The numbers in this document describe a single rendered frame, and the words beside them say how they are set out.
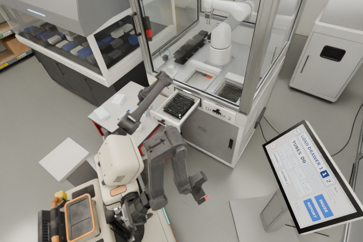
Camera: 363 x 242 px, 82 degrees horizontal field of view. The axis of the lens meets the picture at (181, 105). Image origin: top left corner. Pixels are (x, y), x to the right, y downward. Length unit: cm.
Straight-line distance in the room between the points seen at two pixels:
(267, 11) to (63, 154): 174
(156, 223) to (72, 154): 89
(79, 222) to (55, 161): 64
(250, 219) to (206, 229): 42
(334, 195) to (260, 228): 112
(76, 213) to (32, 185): 154
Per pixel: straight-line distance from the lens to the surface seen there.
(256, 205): 233
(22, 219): 286
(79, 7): 190
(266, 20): 121
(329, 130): 314
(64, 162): 193
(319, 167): 132
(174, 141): 69
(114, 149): 102
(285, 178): 139
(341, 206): 127
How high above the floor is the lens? 220
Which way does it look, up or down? 48 degrees down
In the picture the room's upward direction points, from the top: 6 degrees counter-clockwise
